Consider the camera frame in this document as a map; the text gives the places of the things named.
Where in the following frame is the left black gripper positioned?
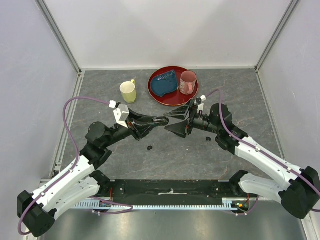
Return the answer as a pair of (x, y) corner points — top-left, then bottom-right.
(103, 108), (161, 148)

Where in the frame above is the black oval charging case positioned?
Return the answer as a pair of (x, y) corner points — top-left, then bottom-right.
(152, 116), (169, 126)

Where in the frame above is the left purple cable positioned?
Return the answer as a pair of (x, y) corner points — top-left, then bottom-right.
(17, 96), (111, 236)

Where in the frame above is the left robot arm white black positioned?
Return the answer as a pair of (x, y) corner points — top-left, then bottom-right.
(17, 107), (169, 237)

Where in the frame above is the aluminium frame post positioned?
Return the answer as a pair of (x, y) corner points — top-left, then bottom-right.
(254, 0), (300, 73)
(35, 0), (82, 75)

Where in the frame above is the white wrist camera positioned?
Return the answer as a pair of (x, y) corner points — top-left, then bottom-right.
(109, 100), (130, 129)
(195, 95), (207, 112)

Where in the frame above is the left aluminium frame post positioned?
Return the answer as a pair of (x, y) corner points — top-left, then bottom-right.
(35, 0), (82, 75)

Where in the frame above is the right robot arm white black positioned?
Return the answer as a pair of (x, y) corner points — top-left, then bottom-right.
(165, 99), (320, 219)

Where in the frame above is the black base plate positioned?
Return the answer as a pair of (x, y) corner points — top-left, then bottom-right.
(97, 179), (248, 206)

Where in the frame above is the blue leaf-shaped dish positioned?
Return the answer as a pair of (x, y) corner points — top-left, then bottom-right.
(150, 70), (179, 97)

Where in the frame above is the yellow-green mug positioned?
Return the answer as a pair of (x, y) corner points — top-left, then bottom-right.
(119, 79), (137, 104)

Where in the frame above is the pink patterned mug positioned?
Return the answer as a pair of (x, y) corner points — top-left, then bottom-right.
(179, 70), (197, 95)

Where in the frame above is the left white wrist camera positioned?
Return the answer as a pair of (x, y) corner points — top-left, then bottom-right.
(109, 100), (130, 129)

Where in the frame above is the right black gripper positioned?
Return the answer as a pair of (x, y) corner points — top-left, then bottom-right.
(164, 98), (221, 139)

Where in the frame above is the right aluminium frame post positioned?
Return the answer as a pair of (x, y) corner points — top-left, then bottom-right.
(254, 0), (300, 73)

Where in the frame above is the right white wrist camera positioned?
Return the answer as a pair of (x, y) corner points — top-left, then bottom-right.
(195, 95), (207, 112)

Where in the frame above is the slotted cable duct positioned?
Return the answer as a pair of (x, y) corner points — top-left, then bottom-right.
(72, 198), (249, 212)

